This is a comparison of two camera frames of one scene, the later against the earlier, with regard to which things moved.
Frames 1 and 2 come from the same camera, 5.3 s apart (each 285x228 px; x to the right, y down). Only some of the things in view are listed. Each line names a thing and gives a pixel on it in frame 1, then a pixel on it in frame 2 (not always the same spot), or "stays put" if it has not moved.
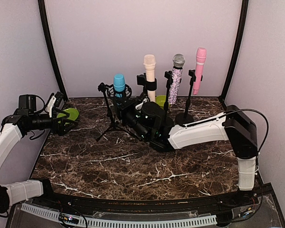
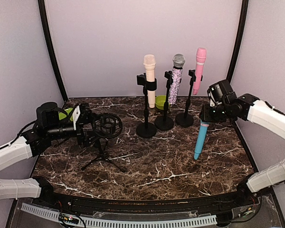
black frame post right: [244, 13] stays put
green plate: [74, 114] stays put
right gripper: [126, 107] -> [206, 116]
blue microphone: [119, 84] -> [202, 138]
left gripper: [60, 129] -> [81, 138]
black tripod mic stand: [114, 102] -> [105, 126]
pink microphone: [201, 58] stays put
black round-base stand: [185, 118] stays put
